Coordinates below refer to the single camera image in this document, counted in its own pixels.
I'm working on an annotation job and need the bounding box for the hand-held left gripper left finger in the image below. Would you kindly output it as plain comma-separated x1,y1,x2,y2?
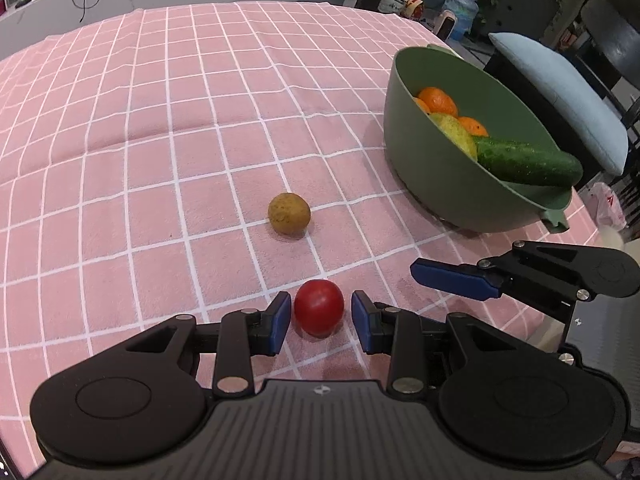
114,291,293,399

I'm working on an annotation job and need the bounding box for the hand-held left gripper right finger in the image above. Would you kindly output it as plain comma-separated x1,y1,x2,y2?
351,290,547,395

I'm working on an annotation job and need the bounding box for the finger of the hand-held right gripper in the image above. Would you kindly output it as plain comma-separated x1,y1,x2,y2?
411,240,601,306

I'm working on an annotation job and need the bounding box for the red tomato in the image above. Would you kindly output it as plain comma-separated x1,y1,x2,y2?
293,280,345,337

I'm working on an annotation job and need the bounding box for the green colander bowl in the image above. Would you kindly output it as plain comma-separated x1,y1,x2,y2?
383,45,573,233

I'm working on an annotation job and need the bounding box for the small brown round fruit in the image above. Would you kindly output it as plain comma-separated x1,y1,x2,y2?
268,192,311,236

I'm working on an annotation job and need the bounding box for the green cucumber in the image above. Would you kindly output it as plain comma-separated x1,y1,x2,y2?
474,136,584,188

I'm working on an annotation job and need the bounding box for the yellow-green pear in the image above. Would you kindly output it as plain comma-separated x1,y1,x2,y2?
430,112,478,161

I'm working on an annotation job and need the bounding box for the white bag red mark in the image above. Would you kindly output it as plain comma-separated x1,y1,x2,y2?
592,182,627,231

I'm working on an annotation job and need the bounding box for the light blue cushion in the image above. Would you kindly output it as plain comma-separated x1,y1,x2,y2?
488,32,628,176

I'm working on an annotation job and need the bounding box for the pink checked tablecloth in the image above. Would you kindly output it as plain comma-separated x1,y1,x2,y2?
0,0,601,471

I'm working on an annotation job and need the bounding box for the black chair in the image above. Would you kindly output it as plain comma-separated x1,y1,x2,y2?
575,0,640,116

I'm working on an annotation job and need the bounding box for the blue water jug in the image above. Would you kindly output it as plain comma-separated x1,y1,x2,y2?
442,0,480,41

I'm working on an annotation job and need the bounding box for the dark cabinet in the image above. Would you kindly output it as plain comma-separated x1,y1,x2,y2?
482,0,561,51

